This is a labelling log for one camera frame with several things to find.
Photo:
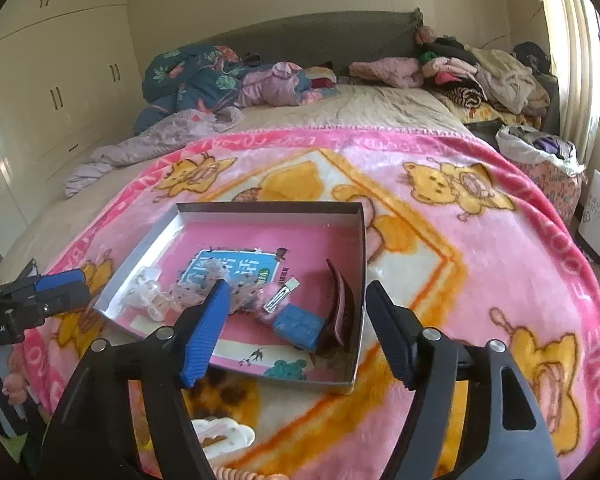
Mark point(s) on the pale purple sheet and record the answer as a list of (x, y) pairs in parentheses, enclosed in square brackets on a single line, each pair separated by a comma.
[(160, 140)]

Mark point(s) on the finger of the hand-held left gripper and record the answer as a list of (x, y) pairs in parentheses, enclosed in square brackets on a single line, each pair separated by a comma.
[(60, 280), (65, 300)]

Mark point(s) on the pink and purple garment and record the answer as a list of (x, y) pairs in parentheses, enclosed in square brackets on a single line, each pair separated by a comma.
[(275, 85)]

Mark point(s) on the grey cardboard box pink inside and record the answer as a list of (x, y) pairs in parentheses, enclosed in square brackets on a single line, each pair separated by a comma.
[(260, 212)]

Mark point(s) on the cream wardrobe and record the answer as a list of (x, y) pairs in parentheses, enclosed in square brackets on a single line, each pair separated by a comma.
[(55, 85)]

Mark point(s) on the grey bed headboard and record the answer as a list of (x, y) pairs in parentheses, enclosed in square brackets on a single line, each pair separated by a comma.
[(320, 35)]

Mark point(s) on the beige bed sheet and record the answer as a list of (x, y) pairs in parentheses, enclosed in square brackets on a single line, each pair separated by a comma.
[(380, 107)]

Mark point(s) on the pink fluffy garment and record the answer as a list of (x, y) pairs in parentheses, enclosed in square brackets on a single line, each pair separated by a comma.
[(385, 71)]

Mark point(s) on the cream curtain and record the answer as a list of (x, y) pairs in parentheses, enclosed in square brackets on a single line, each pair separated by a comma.
[(570, 35)]

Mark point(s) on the brown hair claw clip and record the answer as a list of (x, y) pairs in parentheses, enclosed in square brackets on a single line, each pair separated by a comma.
[(342, 310)]

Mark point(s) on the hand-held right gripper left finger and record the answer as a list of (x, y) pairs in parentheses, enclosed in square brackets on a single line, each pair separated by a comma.
[(207, 330)]

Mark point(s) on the clear small hair claw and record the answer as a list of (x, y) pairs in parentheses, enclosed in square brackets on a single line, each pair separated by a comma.
[(152, 297)]

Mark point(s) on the pink pompom hair clip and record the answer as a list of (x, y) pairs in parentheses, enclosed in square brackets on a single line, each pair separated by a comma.
[(275, 300)]

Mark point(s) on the polka dot mesh bow clip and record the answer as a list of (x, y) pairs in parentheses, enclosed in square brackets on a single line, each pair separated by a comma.
[(195, 290)]

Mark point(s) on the person's left hand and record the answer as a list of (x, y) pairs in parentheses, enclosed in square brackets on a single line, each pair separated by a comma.
[(16, 380)]

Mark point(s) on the pile of clothes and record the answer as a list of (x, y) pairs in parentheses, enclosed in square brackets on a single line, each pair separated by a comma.
[(495, 80)]

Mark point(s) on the patterned bag of clothes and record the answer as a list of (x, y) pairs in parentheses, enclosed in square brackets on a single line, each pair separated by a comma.
[(545, 175)]

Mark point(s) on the dark blue floral quilt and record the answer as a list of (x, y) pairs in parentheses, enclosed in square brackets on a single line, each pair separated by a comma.
[(190, 80)]

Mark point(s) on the dark garment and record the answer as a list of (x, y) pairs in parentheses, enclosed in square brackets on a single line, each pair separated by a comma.
[(532, 55)]

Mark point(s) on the small blue box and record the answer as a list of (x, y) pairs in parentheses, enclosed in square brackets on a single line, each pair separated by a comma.
[(300, 327)]

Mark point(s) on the white cloud hair claw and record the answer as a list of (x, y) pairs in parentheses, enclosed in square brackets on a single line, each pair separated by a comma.
[(225, 437)]

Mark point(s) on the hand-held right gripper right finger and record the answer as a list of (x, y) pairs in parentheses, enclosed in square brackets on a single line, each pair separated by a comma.
[(390, 330)]

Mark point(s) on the pink printed blanket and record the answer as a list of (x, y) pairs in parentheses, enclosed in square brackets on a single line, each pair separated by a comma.
[(480, 270)]

